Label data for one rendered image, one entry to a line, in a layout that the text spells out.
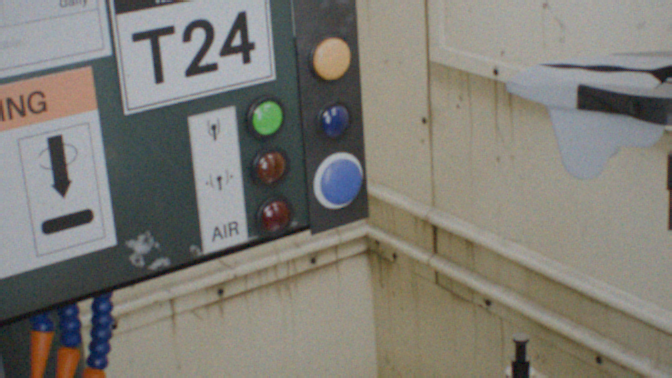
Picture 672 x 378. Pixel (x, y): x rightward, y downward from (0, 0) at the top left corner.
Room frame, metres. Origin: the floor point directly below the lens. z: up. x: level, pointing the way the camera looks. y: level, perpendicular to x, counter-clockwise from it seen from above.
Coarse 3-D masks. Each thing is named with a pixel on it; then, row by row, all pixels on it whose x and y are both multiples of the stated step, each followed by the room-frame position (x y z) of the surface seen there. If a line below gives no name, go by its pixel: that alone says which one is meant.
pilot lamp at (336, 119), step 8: (328, 112) 0.72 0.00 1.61; (336, 112) 0.72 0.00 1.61; (344, 112) 0.72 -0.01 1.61; (328, 120) 0.72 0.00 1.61; (336, 120) 0.72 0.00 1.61; (344, 120) 0.72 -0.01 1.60; (328, 128) 0.72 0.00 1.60; (336, 128) 0.72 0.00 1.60; (344, 128) 0.72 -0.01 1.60; (336, 136) 0.72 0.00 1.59
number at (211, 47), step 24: (240, 0) 0.69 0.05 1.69; (192, 24) 0.68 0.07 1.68; (216, 24) 0.68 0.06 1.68; (240, 24) 0.69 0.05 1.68; (192, 48) 0.68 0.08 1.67; (216, 48) 0.68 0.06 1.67; (240, 48) 0.69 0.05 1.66; (192, 72) 0.67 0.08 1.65; (216, 72) 0.68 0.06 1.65; (240, 72) 0.69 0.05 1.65
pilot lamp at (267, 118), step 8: (264, 104) 0.70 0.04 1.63; (272, 104) 0.70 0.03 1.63; (256, 112) 0.69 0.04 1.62; (264, 112) 0.69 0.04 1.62; (272, 112) 0.70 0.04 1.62; (280, 112) 0.70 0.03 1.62; (256, 120) 0.69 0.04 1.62; (264, 120) 0.69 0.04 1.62; (272, 120) 0.69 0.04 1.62; (280, 120) 0.70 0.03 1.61; (256, 128) 0.69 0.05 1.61; (264, 128) 0.69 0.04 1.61; (272, 128) 0.70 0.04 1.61
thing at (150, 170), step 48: (288, 0) 0.71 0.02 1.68; (288, 48) 0.71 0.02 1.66; (96, 96) 0.64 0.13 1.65; (240, 96) 0.69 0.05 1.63; (288, 96) 0.71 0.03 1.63; (144, 144) 0.66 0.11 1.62; (240, 144) 0.69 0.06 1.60; (288, 144) 0.71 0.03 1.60; (144, 192) 0.66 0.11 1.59; (192, 192) 0.67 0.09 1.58; (288, 192) 0.71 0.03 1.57; (144, 240) 0.65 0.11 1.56; (192, 240) 0.67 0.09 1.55; (0, 288) 0.61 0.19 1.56; (48, 288) 0.62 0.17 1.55; (96, 288) 0.64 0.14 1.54
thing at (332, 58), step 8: (328, 40) 0.72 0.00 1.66; (336, 40) 0.72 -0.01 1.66; (320, 48) 0.72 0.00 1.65; (328, 48) 0.72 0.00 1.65; (336, 48) 0.72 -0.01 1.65; (344, 48) 0.72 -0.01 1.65; (320, 56) 0.71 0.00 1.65; (328, 56) 0.72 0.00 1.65; (336, 56) 0.72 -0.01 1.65; (344, 56) 0.72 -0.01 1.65; (320, 64) 0.71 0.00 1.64; (328, 64) 0.72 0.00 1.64; (336, 64) 0.72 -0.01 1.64; (344, 64) 0.72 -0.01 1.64; (320, 72) 0.71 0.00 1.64; (328, 72) 0.72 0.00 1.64; (336, 72) 0.72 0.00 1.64
